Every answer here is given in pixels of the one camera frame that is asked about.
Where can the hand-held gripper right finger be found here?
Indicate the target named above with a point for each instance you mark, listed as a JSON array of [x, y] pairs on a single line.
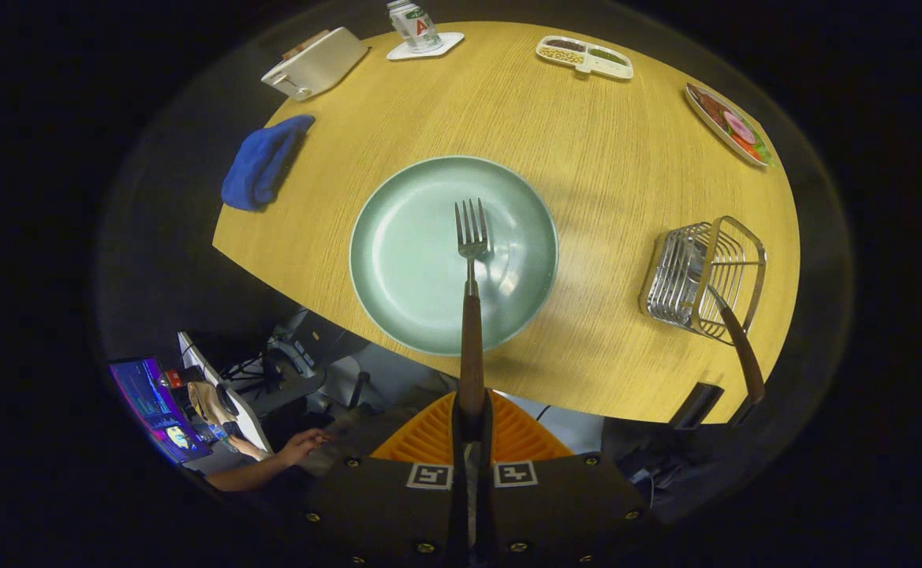
[[563, 513]]

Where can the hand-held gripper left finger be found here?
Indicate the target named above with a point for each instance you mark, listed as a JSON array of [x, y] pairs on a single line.
[[382, 513]]

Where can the grey power strip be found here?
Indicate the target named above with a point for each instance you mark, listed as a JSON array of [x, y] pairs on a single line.
[[293, 355]]

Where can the light green round plate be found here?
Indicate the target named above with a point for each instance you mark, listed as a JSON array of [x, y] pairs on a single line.
[[405, 260]]

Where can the blue folded cloth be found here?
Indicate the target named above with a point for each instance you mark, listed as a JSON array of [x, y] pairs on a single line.
[[259, 166]]

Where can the red tomato slice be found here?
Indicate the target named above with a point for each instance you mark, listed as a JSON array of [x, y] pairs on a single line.
[[747, 148]]

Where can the green lettuce leaf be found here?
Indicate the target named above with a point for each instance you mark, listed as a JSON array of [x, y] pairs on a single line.
[[764, 154]]

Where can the white plate of food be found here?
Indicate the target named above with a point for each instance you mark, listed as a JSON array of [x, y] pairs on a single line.
[[701, 118]]

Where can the pink onion slice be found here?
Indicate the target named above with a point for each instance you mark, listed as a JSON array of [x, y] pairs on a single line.
[[740, 128]]

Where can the brown meat slice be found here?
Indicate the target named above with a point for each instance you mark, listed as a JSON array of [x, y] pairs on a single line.
[[713, 109]]

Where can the white toaster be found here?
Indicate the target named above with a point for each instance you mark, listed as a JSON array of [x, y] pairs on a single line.
[[319, 67]]

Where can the white divided dish with beans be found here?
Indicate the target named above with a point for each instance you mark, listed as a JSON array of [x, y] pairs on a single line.
[[587, 57]]

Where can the white square coaster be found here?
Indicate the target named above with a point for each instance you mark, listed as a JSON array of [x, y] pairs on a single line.
[[445, 43]]

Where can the brown toast slice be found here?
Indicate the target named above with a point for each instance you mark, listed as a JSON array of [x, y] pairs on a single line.
[[307, 43]]

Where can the small white drink bottle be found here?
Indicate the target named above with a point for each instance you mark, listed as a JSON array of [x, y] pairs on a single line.
[[416, 28]]

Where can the black table bracket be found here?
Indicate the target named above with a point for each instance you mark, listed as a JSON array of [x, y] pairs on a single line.
[[696, 406], [738, 414]]

